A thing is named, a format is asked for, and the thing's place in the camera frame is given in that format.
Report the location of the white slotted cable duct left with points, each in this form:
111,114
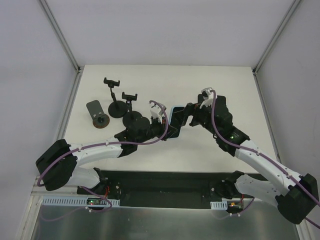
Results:
71,201

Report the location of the black phone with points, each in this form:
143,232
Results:
200,98
221,101

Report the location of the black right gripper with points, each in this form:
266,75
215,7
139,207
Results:
196,117

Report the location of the black round-base phone stand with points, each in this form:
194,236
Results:
131,115
117,109

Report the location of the white slotted cable duct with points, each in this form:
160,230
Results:
226,204
71,201

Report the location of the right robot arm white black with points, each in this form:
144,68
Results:
294,195

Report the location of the white slotted cable duct right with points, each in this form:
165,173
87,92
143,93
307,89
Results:
226,204

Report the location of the small metal folding phone stand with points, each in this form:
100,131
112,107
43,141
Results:
100,120

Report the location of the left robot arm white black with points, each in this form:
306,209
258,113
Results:
62,163

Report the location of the aluminium frame rail right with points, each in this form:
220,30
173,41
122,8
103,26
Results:
277,34

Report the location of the aluminium frame rail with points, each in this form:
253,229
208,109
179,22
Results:
277,34
59,34

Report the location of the aluminium frame rail left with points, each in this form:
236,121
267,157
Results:
59,34

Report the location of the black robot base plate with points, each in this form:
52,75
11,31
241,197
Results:
180,190

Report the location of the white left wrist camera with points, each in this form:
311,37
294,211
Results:
157,111

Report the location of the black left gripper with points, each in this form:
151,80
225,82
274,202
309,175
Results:
164,128

